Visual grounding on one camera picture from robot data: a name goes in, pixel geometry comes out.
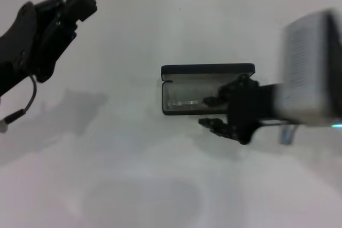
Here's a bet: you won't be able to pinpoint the black glasses case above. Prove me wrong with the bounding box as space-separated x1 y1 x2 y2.
160 63 256 117

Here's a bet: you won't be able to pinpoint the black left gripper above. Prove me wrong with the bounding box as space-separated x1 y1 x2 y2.
0 0 98 98

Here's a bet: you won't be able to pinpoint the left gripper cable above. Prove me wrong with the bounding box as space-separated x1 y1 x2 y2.
0 74 38 133

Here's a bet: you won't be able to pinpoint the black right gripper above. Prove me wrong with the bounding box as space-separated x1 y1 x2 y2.
198 74 281 146

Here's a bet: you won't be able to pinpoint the clear white glasses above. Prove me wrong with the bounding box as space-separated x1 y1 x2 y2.
166 98 205 109

